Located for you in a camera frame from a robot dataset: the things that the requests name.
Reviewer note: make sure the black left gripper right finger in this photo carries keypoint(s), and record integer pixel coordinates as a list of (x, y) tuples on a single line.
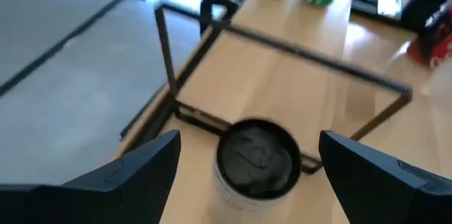
[(381, 195)]

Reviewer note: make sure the wooden shelf with black frame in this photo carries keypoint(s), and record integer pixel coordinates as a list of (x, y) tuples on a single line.
[(268, 75)]

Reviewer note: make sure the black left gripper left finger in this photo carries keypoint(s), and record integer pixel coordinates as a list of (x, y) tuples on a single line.
[(123, 195)]

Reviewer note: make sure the red Coca-Cola can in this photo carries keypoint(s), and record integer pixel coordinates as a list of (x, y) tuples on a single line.
[(441, 54)]

